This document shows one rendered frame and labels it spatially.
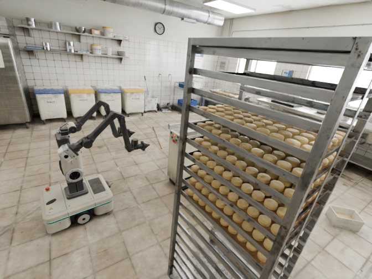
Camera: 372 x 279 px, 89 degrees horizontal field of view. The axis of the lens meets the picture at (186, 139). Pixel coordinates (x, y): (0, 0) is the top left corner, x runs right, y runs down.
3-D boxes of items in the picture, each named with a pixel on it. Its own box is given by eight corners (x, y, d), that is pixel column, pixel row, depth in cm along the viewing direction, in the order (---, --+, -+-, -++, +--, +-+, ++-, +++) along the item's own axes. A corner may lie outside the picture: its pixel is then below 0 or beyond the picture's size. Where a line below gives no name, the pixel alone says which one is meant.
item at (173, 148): (201, 168, 327) (208, 118, 291) (215, 178, 303) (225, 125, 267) (166, 179, 288) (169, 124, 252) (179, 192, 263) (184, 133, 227)
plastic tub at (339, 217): (349, 218, 248) (354, 209, 242) (359, 232, 228) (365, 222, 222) (324, 213, 253) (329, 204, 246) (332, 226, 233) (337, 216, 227)
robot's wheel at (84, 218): (95, 213, 205) (93, 210, 209) (80, 211, 193) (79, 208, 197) (87, 226, 205) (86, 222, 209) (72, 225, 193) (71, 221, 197)
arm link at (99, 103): (98, 96, 214) (101, 97, 206) (108, 104, 223) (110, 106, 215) (70, 125, 207) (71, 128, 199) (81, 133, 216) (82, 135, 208)
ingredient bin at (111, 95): (102, 119, 496) (99, 90, 465) (97, 113, 544) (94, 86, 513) (123, 118, 524) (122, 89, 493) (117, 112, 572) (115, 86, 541)
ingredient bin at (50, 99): (41, 125, 427) (33, 91, 396) (40, 117, 473) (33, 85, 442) (68, 122, 458) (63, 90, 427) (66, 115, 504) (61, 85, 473)
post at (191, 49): (167, 274, 153) (187, 37, 85) (170, 272, 155) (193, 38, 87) (169, 277, 151) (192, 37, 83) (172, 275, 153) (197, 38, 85)
